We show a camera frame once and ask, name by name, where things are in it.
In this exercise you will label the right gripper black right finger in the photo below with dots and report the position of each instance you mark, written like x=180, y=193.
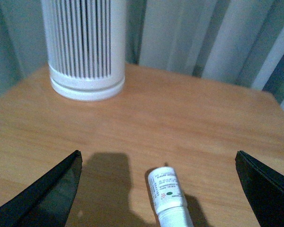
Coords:
x=263, y=188

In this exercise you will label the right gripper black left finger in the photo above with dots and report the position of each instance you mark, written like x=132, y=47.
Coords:
x=46, y=202

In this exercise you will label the white medicine bottle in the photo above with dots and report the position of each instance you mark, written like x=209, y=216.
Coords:
x=168, y=198

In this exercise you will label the wooden nightstand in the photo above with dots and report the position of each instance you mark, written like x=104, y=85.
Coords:
x=160, y=118

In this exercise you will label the white cylindrical air purifier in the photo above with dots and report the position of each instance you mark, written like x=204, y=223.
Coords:
x=86, y=47

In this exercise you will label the grey-blue curtain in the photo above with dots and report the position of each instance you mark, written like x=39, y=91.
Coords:
x=233, y=41

